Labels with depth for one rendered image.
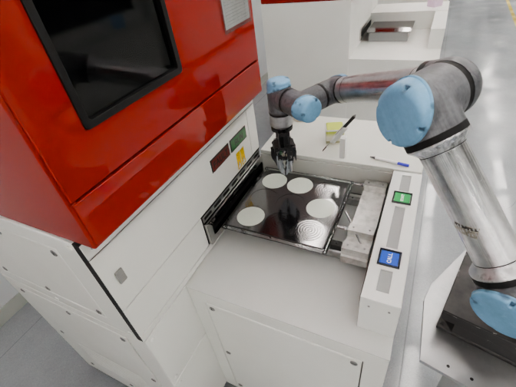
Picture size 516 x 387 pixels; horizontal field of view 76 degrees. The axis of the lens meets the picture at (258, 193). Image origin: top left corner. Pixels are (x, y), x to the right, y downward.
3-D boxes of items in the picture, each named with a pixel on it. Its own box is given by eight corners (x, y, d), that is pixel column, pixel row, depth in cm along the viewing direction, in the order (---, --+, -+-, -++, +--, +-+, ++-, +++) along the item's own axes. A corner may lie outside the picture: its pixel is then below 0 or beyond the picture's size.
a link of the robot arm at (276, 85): (276, 86, 95) (259, 79, 101) (279, 121, 102) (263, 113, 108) (297, 78, 98) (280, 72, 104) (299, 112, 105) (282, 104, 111)
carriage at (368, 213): (339, 262, 103) (340, 255, 101) (364, 190, 127) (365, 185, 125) (366, 269, 100) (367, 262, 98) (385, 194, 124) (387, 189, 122)
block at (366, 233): (347, 236, 107) (347, 229, 105) (349, 228, 109) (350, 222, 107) (372, 241, 104) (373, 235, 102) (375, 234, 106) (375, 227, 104)
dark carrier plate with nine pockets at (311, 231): (226, 225, 116) (226, 223, 115) (266, 170, 139) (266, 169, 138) (322, 249, 102) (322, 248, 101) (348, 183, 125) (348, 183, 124)
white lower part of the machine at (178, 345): (94, 372, 172) (-2, 274, 121) (184, 256, 228) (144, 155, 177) (207, 436, 144) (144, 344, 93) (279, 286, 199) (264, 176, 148)
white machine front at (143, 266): (137, 339, 94) (71, 244, 69) (258, 176, 149) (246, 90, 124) (146, 343, 93) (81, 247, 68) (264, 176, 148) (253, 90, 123)
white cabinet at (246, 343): (229, 389, 158) (184, 288, 107) (298, 245, 222) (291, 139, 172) (367, 457, 132) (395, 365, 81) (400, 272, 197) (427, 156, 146)
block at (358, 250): (341, 253, 101) (341, 246, 100) (343, 246, 104) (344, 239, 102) (367, 260, 98) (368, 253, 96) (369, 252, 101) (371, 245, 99)
